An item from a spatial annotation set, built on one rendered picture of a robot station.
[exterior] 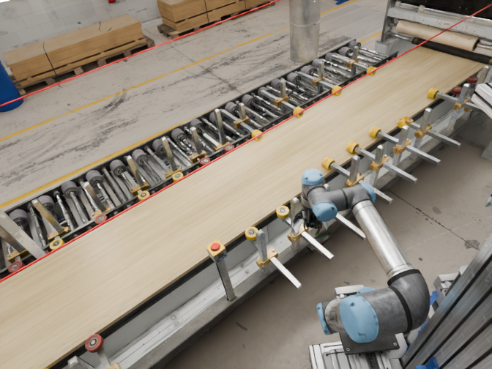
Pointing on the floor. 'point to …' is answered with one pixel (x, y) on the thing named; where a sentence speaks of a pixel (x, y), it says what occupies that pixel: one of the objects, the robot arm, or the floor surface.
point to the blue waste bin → (8, 91)
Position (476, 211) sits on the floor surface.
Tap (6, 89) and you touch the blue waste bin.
